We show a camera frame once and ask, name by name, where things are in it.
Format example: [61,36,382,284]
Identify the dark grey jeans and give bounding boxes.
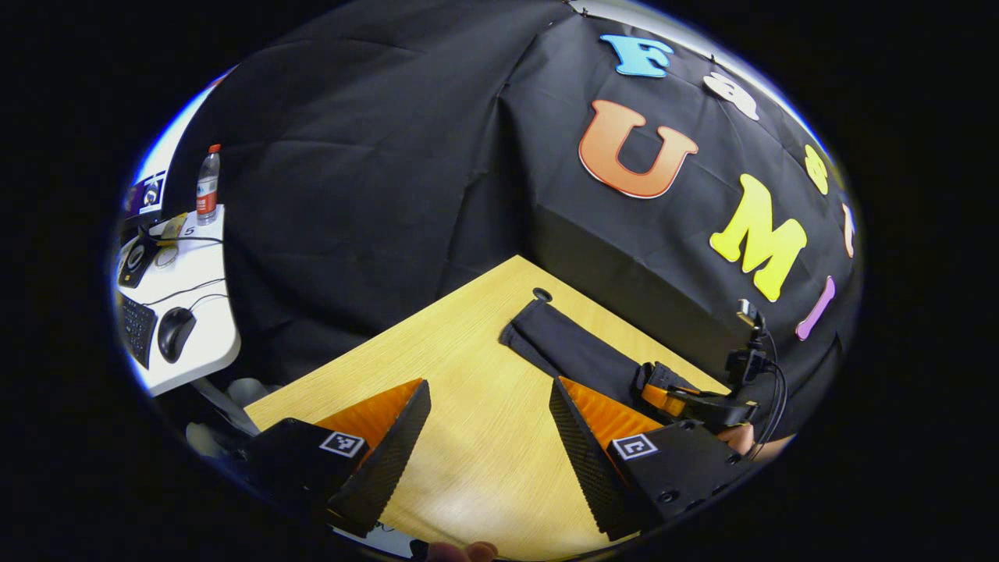
[498,299,707,407]

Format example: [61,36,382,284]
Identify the black backdrop cloth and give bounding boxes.
[160,0,863,438]

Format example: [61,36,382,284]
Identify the clear red-capped water bottle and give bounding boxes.
[196,144,222,227]

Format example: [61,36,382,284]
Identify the black computer mouse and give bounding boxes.
[157,307,197,365]

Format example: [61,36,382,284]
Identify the black keyboard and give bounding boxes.
[119,293,159,370]

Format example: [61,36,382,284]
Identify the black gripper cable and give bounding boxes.
[751,328,791,463]

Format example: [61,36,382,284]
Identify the black round device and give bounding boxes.
[117,234,162,290]

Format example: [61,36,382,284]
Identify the white desk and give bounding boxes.
[117,205,241,395]

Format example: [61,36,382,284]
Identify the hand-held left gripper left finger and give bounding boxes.
[234,379,432,539]

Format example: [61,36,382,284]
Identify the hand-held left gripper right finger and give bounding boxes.
[549,377,754,541]

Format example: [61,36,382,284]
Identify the black mouse cable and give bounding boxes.
[143,277,228,311]

